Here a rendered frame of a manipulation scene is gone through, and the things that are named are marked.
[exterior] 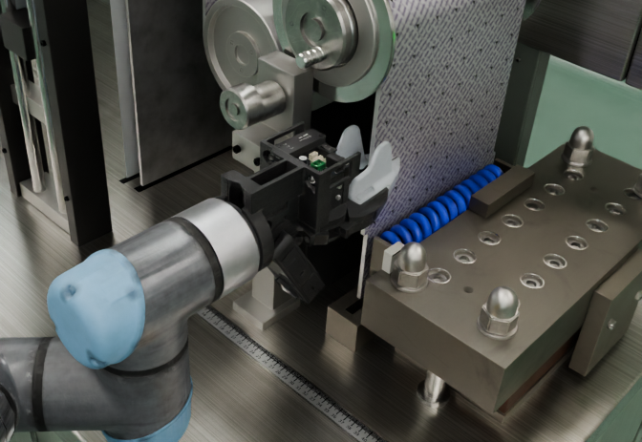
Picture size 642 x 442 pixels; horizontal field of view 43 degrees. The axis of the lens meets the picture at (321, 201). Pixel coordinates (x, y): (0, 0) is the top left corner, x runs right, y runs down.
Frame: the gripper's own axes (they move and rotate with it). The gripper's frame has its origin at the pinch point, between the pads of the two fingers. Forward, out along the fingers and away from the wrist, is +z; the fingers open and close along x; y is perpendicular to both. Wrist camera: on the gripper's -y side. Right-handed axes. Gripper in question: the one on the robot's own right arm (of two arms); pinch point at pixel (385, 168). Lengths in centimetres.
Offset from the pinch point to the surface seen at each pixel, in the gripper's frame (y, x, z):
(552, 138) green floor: -111, 71, 203
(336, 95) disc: 7.4, 4.4, -3.1
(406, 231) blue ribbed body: -6.8, -2.8, 1.1
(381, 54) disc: 13.4, -0.3, -3.1
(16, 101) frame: -6.6, 46.1, -14.3
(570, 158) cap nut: -7.3, -6.9, 27.9
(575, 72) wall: -110, 93, 260
